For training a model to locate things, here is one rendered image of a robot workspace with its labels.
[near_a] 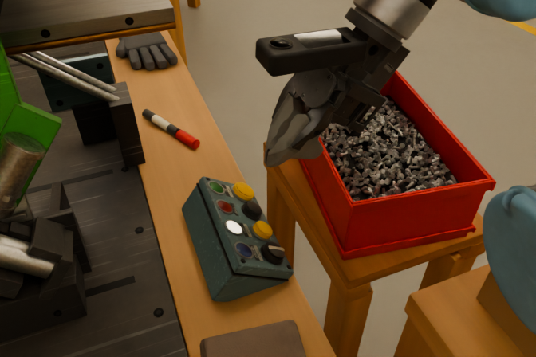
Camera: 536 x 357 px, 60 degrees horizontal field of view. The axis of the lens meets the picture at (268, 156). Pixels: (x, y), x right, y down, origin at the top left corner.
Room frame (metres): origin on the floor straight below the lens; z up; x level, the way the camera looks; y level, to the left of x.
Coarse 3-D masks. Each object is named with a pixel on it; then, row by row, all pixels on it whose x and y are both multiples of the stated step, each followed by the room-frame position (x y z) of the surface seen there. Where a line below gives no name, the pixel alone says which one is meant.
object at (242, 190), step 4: (236, 184) 0.43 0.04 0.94; (240, 184) 0.43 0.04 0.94; (244, 184) 0.44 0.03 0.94; (236, 188) 0.42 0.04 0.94; (240, 188) 0.42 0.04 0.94; (244, 188) 0.43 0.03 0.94; (248, 188) 0.43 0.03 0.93; (236, 192) 0.42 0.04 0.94; (240, 192) 0.42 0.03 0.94; (244, 192) 0.42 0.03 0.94; (248, 192) 0.42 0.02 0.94; (252, 192) 0.43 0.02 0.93; (240, 196) 0.41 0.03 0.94; (244, 196) 0.41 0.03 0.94; (248, 196) 0.42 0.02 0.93; (252, 196) 0.42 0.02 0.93; (248, 200) 0.41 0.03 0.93
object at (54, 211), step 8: (56, 184) 0.41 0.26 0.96; (56, 192) 0.39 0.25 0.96; (64, 192) 0.41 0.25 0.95; (56, 200) 0.38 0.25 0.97; (64, 200) 0.39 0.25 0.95; (56, 208) 0.36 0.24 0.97; (64, 208) 0.38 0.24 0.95; (72, 208) 0.35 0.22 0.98; (40, 216) 0.34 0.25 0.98; (48, 216) 0.34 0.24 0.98; (56, 216) 0.34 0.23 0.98; (64, 216) 0.34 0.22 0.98; (72, 216) 0.34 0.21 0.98; (24, 224) 0.33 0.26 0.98; (32, 224) 0.33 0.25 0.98; (64, 224) 0.34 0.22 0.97; (72, 224) 0.34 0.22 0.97; (80, 232) 0.34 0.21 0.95; (80, 240) 0.34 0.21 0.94; (80, 248) 0.33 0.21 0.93; (80, 256) 0.33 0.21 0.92; (88, 256) 0.34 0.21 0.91; (80, 264) 0.33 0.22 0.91; (88, 264) 0.33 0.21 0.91; (88, 272) 0.32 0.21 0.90
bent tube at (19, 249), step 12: (0, 240) 0.29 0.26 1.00; (12, 240) 0.29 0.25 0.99; (0, 252) 0.28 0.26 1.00; (12, 252) 0.28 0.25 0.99; (24, 252) 0.29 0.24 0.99; (0, 264) 0.27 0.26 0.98; (12, 264) 0.28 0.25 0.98; (24, 264) 0.28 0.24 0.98; (36, 264) 0.28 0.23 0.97; (48, 264) 0.29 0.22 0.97; (36, 276) 0.28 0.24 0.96; (48, 276) 0.28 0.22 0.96
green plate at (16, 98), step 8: (0, 40) 0.38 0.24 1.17; (0, 48) 0.37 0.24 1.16; (0, 56) 0.37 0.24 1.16; (0, 64) 0.37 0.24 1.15; (8, 64) 0.37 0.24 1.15; (0, 72) 0.37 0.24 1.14; (8, 72) 0.37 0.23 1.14; (0, 80) 0.36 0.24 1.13; (8, 80) 0.36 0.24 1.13; (0, 88) 0.36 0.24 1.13; (8, 88) 0.36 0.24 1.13; (16, 88) 0.37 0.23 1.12; (0, 96) 0.36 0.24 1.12; (8, 96) 0.36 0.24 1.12; (16, 96) 0.36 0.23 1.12; (0, 104) 0.36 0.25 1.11; (8, 104) 0.36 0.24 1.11; (0, 112) 0.35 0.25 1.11; (8, 112) 0.35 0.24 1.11; (0, 120) 0.35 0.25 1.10; (0, 128) 0.35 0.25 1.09
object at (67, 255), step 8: (64, 232) 0.33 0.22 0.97; (72, 232) 0.34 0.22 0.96; (64, 240) 0.32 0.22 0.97; (72, 240) 0.32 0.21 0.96; (64, 248) 0.30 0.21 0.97; (72, 248) 0.31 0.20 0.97; (64, 256) 0.29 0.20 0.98; (72, 256) 0.29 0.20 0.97; (56, 264) 0.29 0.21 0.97; (64, 264) 0.28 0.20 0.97; (56, 272) 0.28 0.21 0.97; (64, 272) 0.28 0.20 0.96; (48, 280) 0.27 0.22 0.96; (56, 280) 0.27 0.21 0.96; (48, 288) 0.27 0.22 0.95; (56, 288) 0.27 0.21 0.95; (40, 296) 0.26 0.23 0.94; (48, 296) 0.26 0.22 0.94
